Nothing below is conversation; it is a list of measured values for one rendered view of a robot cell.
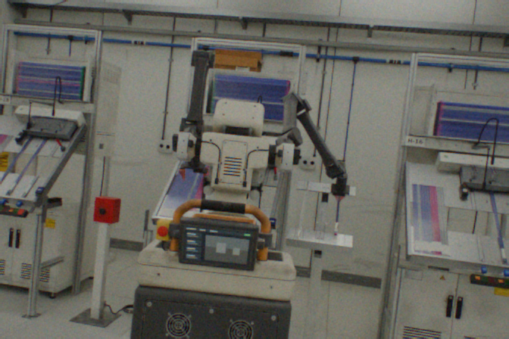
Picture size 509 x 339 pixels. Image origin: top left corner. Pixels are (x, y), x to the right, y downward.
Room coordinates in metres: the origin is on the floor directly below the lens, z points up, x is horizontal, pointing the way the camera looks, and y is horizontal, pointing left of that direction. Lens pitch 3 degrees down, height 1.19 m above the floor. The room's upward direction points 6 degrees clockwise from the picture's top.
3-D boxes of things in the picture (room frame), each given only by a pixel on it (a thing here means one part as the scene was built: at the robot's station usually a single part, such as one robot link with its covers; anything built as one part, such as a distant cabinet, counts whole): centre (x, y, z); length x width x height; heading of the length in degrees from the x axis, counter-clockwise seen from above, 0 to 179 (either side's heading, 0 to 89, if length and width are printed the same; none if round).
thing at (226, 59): (3.48, 0.14, 1.82); 0.68 x 0.30 x 0.20; 80
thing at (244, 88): (3.16, 0.08, 1.52); 0.51 x 0.13 x 0.27; 80
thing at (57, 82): (3.56, 1.55, 0.95); 1.35 x 0.82 x 1.90; 170
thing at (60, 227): (3.36, 1.57, 0.66); 1.01 x 0.73 x 1.31; 170
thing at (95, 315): (2.96, 0.91, 0.39); 0.24 x 0.24 x 0.78; 80
